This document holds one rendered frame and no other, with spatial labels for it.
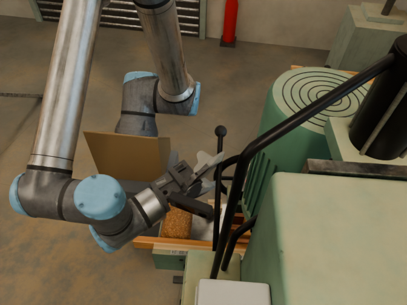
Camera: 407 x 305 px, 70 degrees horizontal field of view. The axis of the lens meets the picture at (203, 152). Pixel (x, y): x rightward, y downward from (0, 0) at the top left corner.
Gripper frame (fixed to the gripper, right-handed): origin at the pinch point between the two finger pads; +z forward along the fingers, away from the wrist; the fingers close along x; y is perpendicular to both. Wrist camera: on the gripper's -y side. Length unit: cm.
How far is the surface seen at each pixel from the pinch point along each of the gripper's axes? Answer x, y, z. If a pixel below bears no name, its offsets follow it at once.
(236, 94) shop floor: 131, 114, 119
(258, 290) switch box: -44, -29, -24
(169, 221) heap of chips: 14.8, 1.4, -18.4
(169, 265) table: 19.1, -8.4, -25.1
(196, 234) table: 17.8, -5.8, -13.7
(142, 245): 14.8, -0.1, -28.6
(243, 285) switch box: -44, -28, -25
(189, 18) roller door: 123, 233, 147
